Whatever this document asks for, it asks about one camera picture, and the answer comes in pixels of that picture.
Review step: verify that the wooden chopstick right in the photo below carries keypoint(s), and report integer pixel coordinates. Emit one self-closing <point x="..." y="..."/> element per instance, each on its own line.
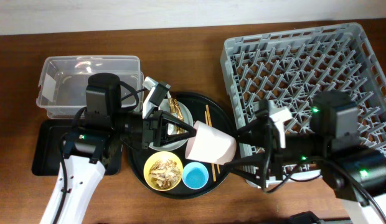
<point x="209" y="122"/>

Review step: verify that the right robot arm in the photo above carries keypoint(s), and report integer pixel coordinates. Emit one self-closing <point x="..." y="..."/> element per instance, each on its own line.
<point x="355" y="172"/>

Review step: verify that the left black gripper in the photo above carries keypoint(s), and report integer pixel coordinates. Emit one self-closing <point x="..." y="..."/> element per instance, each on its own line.
<point x="156" y="128"/>

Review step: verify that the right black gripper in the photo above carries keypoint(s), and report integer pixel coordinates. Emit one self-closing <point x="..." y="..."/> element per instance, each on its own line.
<point x="274" y="155"/>

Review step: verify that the pink cup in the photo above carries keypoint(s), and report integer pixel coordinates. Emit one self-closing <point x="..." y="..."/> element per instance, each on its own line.
<point x="210" y="145"/>

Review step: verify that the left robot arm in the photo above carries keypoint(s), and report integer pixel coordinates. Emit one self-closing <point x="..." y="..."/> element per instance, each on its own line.
<point x="72" y="193"/>

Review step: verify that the food scraps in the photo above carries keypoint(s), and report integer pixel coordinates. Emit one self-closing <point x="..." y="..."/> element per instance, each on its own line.
<point x="164" y="174"/>

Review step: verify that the grey plate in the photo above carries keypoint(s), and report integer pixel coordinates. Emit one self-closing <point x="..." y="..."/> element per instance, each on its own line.
<point x="187" y="119"/>

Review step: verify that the yellow bowl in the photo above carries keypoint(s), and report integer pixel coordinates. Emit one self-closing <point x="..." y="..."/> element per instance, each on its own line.
<point x="159" y="156"/>

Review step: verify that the black rectangular tray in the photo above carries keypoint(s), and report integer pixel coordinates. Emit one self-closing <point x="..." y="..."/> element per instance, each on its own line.
<point x="46" y="149"/>

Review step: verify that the blue cup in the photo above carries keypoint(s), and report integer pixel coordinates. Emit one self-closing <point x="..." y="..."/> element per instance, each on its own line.
<point x="195" y="175"/>

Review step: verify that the grey dishwasher rack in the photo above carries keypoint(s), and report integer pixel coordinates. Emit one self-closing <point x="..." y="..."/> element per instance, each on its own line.
<point x="292" y="66"/>

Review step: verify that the round black tray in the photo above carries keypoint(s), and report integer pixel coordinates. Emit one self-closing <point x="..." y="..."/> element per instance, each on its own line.
<point x="196" y="104"/>

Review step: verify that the black object bottom edge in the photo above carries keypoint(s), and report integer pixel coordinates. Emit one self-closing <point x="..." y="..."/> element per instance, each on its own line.
<point x="304" y="218"/>

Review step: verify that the clear plastic bin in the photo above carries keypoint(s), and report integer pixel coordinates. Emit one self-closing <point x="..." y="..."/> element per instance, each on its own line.
<point x="64" y="79"/>

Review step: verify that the gold snack wrapper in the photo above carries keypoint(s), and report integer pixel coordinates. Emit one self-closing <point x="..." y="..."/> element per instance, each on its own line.
<point x="175" y="110"/>

